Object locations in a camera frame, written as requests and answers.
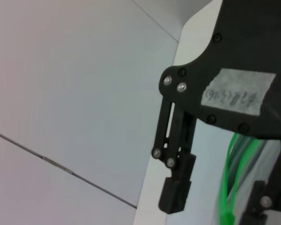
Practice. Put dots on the clear document bag green zip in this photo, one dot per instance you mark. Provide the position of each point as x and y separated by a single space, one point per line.
224 187

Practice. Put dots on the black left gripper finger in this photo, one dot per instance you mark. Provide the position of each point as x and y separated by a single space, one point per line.
278 187
175 140

